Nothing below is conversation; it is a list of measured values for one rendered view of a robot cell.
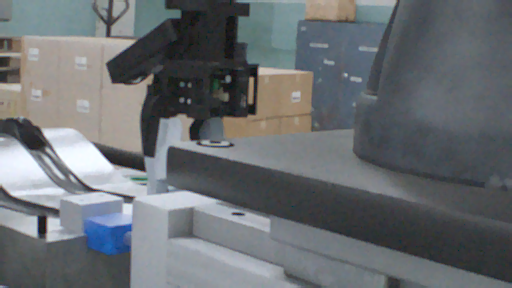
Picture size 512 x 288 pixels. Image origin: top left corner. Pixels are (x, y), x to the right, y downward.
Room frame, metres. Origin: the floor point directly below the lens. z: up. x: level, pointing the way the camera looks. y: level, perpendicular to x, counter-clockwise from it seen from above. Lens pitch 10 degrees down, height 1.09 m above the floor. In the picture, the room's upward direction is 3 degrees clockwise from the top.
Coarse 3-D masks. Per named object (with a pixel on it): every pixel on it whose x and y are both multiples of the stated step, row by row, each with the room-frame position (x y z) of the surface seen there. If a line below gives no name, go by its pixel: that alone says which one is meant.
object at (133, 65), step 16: (160, 32) 0.85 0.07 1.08; (176, 32) 0.84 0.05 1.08; (128, 48) 0.88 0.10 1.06; (144, 48) 0.87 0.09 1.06; (160, 48) 0.85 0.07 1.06; (112, 64) 0.90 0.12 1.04; (128, 64) 0.88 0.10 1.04; (144, 64) 0.88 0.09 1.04; (112, 80) 0.90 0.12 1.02; (128, 80) 0.90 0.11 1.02; (144, 80) 0.92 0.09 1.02
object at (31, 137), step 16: (0, 128) 1.08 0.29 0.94; (16, 128) 1.07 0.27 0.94; (32, 128) 1.10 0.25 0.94; (32, 144) 1.09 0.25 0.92; (48, 144) 1.07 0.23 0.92; (48, 160) 1.04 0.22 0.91; (48, 176) 1.00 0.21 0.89; (64, 176) 1.03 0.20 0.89; (0, 192) 0.94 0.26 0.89; (80, 192) 1.00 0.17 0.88; (112, 192) 0.97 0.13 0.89; (16, 208) 0.90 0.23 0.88; (32, 208) 0.89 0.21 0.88; (48, 208) 0.87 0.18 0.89
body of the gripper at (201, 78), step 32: (192, 0) 0.82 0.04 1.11; (192, 32) 0.84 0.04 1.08; (224, 32) 0.81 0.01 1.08; (160, 64) 0.85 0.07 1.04; (192, 64) 0.81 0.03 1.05; (224, 64) 0.81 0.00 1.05; (256, 64) 0.84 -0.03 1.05; (192, 96) 0.81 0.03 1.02; (224, 96) 0.83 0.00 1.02; (256, 96) 0.84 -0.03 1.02
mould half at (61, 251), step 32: (64, 128) 1.14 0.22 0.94; (0, 160) 1.00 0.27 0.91; (32, 160) 1.02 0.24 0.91; (64, 160) 1.05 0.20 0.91; (96, 160) 1.08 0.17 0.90; (32, 192) 0.95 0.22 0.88; (64, 192) 0.97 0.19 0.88; (128, 192) 0.98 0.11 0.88; (0, 224) 0.78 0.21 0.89; (32, 224) 0.79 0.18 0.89; (0, 256) 0.78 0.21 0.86; (32, 256) 0.74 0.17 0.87; (64, 256) 0.74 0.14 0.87; (96, 256) 0.77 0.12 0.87; (128, 256) 0.80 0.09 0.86
